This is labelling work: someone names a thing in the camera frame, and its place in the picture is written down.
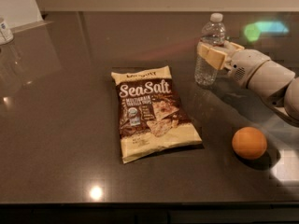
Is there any sea salt chips bag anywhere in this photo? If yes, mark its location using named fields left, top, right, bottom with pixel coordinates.
left=111, top=66, right=202, bottom=163

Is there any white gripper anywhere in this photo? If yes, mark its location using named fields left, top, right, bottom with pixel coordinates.
left=197, top=41, right=270, bottom=88

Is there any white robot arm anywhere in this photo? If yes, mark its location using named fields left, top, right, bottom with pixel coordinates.
left=197, top=41, right=299, bottom=127

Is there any orange ball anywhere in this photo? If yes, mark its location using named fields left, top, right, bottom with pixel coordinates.
left=232, top=127, right=267, bottom=160

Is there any clear plastic water bottle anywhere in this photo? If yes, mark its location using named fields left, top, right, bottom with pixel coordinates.
left=194, top=13, right=226, bottom=87

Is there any white container at left edge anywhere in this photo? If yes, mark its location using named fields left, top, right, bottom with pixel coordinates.
left=0, top=17, right=14, bottom=45

